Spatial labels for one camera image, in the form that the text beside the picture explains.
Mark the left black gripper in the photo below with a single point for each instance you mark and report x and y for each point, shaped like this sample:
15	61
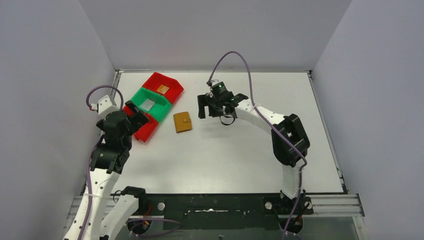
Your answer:
137	118

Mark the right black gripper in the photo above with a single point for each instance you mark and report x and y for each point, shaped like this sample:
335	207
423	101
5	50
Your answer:
203	102

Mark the red bin with black card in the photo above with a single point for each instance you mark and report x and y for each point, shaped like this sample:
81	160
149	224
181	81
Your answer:
145	131

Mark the green plastic bin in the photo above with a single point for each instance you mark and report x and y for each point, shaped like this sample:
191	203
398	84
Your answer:
161	108

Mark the yellow leather card holder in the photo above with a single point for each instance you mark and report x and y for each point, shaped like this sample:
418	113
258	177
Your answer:
182	122

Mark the red bin with gold card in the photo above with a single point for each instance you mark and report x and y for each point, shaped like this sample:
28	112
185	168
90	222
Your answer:
156	79

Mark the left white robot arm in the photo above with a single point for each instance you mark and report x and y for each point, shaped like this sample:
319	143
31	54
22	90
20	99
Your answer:
106	164

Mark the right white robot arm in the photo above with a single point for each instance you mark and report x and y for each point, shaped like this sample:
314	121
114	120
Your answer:
289	140

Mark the silver card in bin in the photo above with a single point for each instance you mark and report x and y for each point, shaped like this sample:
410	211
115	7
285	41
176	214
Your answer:
147	105

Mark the gold card in bin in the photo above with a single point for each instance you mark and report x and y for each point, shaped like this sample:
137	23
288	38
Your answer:
162	89

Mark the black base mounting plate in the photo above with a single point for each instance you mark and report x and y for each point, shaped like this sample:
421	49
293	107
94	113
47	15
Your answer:
227	211

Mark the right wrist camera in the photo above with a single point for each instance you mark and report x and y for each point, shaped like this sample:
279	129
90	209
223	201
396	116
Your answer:
214	83

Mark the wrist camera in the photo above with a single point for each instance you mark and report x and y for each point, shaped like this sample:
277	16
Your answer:
214	83
104	106

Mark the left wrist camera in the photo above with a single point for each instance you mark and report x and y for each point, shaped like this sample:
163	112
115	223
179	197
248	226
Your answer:
104	106

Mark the aluminium frame rail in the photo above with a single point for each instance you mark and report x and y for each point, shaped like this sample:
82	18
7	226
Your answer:
324	205

